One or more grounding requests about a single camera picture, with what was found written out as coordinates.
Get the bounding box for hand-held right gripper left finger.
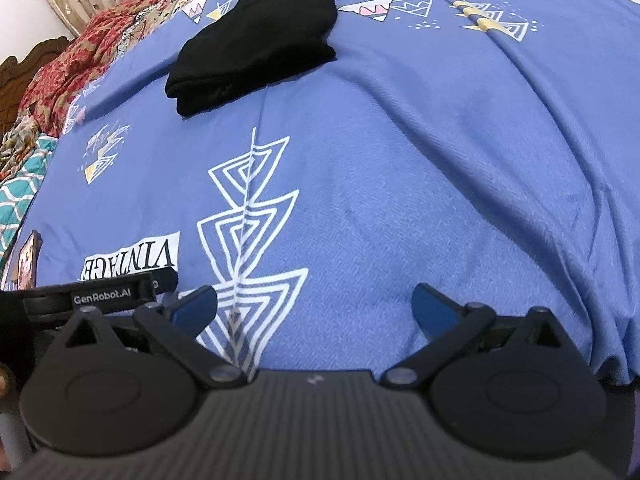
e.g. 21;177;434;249
62;284;247;389

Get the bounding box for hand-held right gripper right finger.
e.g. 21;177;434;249
382;283;569;389

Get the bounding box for black pants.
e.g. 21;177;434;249
164;0;337;119

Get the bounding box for colourful printed card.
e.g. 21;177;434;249
14;230;42;292

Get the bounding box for teal patterned cloth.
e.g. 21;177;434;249
0;110;57;267

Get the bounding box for blue printed bedsheet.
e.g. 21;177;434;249
0;0;640;388

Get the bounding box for carved wooden headboard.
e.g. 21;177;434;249
0;35;72;137

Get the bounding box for red patterned blanket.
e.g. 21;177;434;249
19;0;211;137

